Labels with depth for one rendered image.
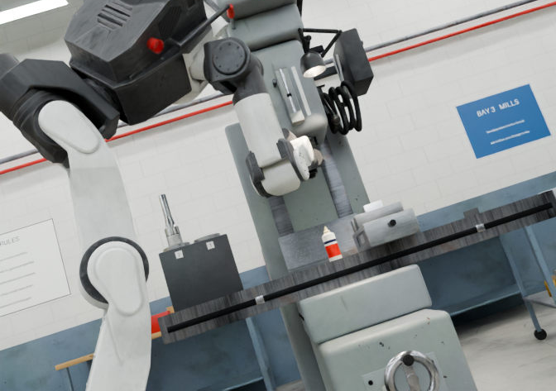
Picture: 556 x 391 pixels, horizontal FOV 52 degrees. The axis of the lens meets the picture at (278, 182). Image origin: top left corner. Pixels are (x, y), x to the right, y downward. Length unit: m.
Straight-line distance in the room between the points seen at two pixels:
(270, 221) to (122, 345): 1.09
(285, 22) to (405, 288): 0.91
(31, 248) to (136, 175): 1.34
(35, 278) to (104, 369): 5.31
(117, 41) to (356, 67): 1.10
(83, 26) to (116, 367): 0.75
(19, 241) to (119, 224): 5.37
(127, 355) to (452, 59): 5.96
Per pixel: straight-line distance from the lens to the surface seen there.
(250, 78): 1.36
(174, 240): 1.82
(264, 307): 1.68
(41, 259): 6.52
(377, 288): 1.57
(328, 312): 1.55
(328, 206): 2.20
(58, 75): 1.38
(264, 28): 1.87
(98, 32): 1.37
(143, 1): 1.37
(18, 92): 1.37
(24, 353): 6.56
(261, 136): 1.32
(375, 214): 1.75
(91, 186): 1.29
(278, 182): 1.34
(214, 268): 1.78
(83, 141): 1.29
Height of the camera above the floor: 0.86
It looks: 11 degrees up
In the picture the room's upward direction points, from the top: 18 degrees counter-clockwise
